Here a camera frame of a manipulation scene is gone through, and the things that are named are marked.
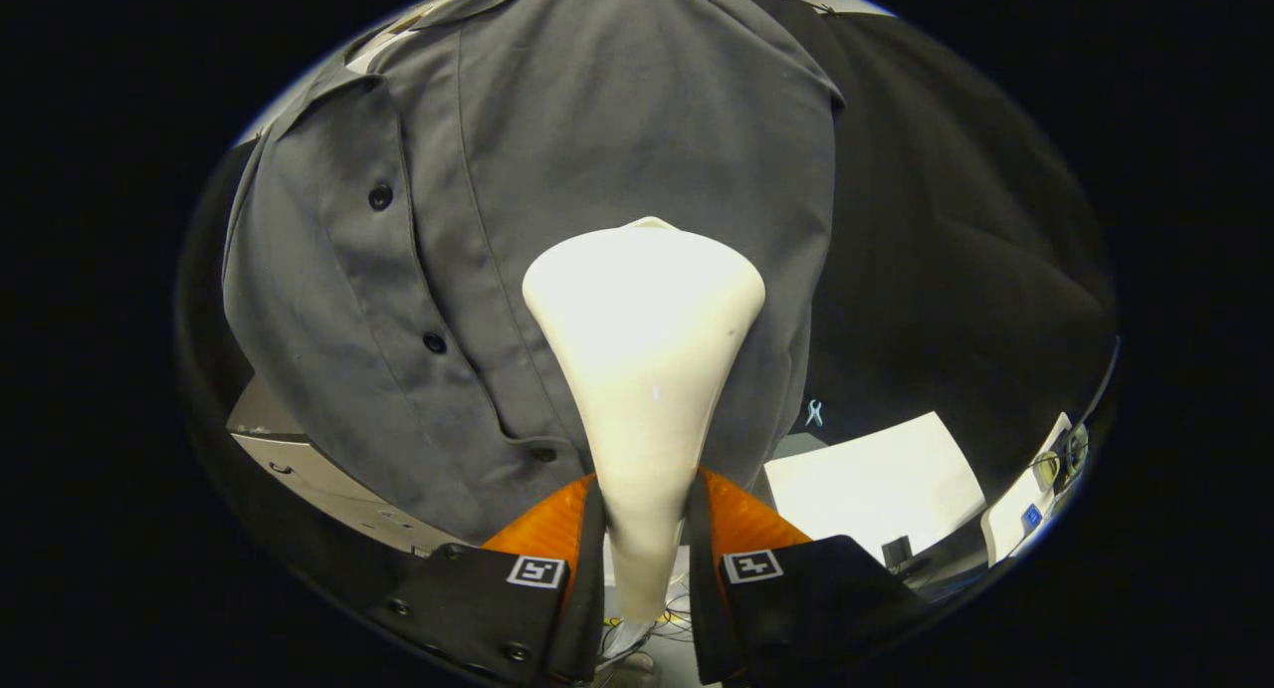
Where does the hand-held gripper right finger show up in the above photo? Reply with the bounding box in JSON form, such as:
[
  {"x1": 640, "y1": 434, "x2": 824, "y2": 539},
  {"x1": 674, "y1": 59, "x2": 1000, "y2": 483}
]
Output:
[{"x1": 687, "y1": 466, "x2": 932, "y2": 685}]

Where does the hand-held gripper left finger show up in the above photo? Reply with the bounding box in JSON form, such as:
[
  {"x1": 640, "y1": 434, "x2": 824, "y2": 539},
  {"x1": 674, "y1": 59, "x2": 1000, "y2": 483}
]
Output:
[{"x1": 366, "y1": 474, "x2": 606, "y2": 687}]

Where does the white garment steamer head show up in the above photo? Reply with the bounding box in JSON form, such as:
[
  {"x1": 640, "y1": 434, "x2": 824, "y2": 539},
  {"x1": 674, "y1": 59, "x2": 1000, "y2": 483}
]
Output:
[{"x1": 523, "y1": 217, "x2": 767, "y2": 624}]

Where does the grey button-up shirt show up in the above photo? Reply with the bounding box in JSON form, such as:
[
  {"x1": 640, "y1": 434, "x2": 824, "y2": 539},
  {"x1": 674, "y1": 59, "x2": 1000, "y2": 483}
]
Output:
[{"x1": 221, "y1": 0, "x2": 847, "y2": 545}]

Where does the white side table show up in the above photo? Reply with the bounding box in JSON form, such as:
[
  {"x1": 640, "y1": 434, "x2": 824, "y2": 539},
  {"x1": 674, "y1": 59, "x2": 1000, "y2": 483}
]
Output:
[{"x1": 764, "y1": 411, "x2": 988, "y2": 567}]

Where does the grey drawer cabinet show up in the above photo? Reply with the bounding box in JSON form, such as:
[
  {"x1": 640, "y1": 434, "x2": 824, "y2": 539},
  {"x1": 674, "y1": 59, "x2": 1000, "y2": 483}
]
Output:
[{"x1": 227, "y1": 374, "x2": 469, "y2": 558}]

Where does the tangle of floor cables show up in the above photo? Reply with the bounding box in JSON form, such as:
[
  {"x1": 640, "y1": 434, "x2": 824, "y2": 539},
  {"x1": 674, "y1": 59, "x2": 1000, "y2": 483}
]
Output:
[{"x1": 597, "y1": 588, "x2": 698, "y2": 669}]

